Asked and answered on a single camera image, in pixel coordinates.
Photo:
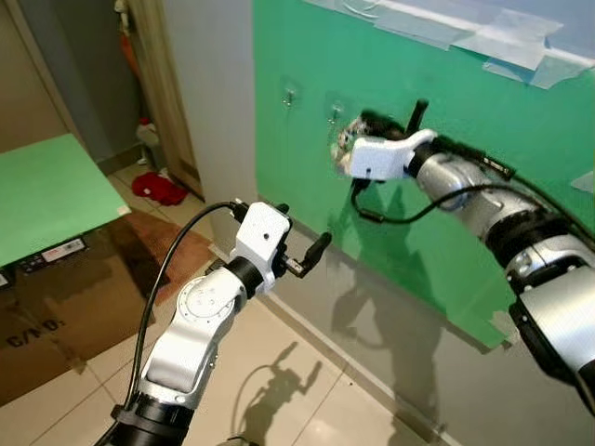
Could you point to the green wall board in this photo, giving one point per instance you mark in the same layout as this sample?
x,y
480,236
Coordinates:
x,y
446,107

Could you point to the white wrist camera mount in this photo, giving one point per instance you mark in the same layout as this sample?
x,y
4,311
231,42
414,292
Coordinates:
x,y
260,237
381,160

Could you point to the clear tape patch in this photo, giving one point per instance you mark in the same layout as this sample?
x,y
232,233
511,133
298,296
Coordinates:
x,y
586,182

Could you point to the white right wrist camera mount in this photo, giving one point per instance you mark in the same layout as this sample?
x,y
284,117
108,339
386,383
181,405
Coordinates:
x,y
381,160

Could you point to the small white tape piece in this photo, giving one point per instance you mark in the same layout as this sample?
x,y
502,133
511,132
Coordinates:
x,y
505,330

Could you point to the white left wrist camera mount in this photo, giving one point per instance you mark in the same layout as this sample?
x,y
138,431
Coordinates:
x,y
260,237

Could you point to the red cloth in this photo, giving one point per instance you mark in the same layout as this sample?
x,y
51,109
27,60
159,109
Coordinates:
x,y
158,189

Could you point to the keys with white tag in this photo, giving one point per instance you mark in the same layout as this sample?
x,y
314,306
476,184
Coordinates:
x,y
346,149

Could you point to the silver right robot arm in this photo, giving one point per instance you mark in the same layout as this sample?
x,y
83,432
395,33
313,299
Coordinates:
x,y
548,288

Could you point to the clear adhesive metal hook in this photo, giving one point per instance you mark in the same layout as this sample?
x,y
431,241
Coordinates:
x,y
290,95
336,113

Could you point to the brown cardboard box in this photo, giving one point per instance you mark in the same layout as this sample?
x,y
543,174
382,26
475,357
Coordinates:
x,y
65,316

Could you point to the orange long bundle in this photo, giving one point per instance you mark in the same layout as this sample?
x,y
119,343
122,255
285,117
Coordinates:
x,y
130,58

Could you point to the beige wood grain panel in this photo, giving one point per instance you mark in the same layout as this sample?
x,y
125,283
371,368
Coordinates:
x,y
167,84

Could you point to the plain room door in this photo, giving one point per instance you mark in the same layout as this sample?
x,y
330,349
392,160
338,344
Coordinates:
x,y
37,74

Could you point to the white jug red cap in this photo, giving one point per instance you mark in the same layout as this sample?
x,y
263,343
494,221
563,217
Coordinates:
x,y
149,144

